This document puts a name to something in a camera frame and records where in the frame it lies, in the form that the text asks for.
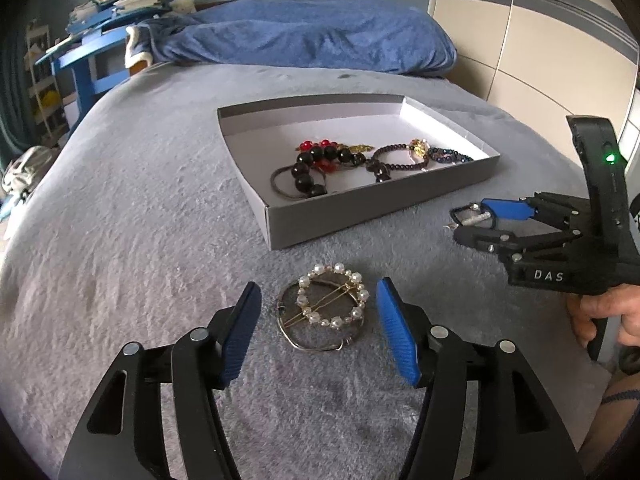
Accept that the black cord pearl bracelet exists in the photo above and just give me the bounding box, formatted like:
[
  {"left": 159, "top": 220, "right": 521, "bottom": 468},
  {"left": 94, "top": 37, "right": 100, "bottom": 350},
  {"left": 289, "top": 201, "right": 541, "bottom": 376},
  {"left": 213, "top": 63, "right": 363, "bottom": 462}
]
[{"left": 442, "top": 201, "right": 497, "bottom": 233}]

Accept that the dark blue bead bracelet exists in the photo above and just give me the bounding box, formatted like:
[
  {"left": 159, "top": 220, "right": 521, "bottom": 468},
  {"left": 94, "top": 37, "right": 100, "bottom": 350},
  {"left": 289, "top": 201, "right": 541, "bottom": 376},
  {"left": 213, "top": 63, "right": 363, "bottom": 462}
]
[{"left": 427, "top": 146, "right": 475, "bottom": 165}]

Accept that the dark purple bead bracelet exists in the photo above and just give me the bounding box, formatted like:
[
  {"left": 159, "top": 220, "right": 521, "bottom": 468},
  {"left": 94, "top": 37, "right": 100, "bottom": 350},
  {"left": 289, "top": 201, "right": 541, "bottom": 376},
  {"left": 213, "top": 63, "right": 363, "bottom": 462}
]
[{"left": 370, "top": 142, "right": 432, "bottom": 174}]

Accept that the pearl ring hair clip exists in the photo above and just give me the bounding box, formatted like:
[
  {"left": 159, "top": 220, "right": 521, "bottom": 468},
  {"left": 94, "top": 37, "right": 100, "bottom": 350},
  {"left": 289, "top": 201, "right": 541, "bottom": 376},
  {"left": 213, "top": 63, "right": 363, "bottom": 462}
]
[{"left": 292, "top": 262, "right": 370, "bottom": 330}]

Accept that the red bead bracelet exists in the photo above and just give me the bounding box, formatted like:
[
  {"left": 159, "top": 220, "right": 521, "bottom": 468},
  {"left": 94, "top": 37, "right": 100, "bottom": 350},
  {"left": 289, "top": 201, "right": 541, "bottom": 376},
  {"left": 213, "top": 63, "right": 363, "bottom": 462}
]
[{"left": 295, "top": 138, "right": 377, "bottom": 174}]

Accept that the thin metal bangle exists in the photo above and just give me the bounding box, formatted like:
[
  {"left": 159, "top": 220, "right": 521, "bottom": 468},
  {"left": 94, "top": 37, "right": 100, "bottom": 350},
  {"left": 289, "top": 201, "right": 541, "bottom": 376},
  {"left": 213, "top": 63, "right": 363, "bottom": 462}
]
[{"left": 276, "top": 281, "right": 364, "bottom": 353}]

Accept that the large black bead bracelet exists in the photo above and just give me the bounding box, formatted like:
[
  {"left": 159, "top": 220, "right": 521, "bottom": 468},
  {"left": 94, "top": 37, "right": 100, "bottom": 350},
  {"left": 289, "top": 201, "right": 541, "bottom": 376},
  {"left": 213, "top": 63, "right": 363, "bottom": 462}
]
[{"left": 290, "top": 144, "right": 392, "bottom": 198}]

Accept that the black hair tie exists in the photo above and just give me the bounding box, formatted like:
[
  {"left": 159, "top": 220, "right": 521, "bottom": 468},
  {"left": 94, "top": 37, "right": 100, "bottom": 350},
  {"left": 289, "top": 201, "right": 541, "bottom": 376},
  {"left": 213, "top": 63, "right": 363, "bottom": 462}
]
[{"left": 270, "top": 164, "right": 329, "bottom": 203}]

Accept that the person's right hand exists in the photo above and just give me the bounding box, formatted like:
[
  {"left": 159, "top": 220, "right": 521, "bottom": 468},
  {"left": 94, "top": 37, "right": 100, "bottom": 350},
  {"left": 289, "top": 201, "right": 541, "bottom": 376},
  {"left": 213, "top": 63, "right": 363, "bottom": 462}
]
[{"left": 566, "top": 284, "right": 640, "bottom": 348}]

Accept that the white wardrobe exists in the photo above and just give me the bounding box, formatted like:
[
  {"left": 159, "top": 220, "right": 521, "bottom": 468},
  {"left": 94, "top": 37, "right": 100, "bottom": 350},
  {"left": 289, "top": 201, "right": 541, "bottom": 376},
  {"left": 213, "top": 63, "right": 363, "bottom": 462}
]
[{"left": 426, "top": 0, "right": 640, "bottom": 172}]

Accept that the grey bed cover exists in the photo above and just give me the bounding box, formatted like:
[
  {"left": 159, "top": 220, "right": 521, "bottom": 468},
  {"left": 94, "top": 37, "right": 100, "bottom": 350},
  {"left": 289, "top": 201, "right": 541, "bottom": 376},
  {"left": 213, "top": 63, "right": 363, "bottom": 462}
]
[{"left": 1, "top": 65, "right": 610, "bottom": 479}]

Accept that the grey cardboard tray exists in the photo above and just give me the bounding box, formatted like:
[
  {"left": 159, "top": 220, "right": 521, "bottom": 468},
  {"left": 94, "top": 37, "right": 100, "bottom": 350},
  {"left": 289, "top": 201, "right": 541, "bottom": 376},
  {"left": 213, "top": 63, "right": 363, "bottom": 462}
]
[{"left": 217, "top": 94, "right": 500, "bottom": 249}]

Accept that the white bag on floor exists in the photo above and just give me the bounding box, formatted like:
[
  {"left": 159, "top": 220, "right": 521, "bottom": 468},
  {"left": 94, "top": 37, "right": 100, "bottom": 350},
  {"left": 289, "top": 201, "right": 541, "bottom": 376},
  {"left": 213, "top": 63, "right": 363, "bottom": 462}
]
[{"left": 1, "top": 145, "right": 61, "bottom": 203}]

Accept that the blue blanket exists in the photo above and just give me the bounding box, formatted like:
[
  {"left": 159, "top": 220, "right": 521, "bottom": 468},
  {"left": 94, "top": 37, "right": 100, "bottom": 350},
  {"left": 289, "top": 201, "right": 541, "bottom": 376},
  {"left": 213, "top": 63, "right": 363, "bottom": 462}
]
[{"left": 125, "top": 0, "right": 458, "bottom": 77}]

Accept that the teal curtain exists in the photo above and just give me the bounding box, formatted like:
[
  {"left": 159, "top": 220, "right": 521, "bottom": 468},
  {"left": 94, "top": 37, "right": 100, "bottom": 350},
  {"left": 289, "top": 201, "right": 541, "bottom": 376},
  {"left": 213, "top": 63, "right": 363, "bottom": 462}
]
[{"left": 1, "top": 26, "right": 38, "bottom": 169}]

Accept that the white shelf rack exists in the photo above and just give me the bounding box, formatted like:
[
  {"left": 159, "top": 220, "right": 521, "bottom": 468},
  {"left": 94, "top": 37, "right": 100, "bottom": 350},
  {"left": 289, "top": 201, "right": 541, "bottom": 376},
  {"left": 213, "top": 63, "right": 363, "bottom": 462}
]
[{"left": 23, "top": 20, "right": 68, "bottom": 148}]

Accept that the blue desk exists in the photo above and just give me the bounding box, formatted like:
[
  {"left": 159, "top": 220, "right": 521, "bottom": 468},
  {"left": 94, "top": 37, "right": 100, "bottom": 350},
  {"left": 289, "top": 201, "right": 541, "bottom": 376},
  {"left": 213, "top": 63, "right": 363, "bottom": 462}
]
[{"left": 35, "top": 0, "right": 169, "bottom": 119}]

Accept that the white plush toy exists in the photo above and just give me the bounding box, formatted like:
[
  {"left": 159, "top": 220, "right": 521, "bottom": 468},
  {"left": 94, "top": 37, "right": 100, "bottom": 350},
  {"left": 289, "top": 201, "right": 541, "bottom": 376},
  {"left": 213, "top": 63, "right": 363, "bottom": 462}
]
[{"left": 169, "top": 0, "right": 196, "bottom": 14}]

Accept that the stack of papers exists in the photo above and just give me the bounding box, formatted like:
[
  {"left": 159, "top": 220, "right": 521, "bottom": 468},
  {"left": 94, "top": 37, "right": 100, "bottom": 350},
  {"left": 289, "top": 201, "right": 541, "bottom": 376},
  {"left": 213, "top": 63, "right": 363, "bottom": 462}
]
[{"left": 70, "top": 0, "right": 167, "bottom": 24}]

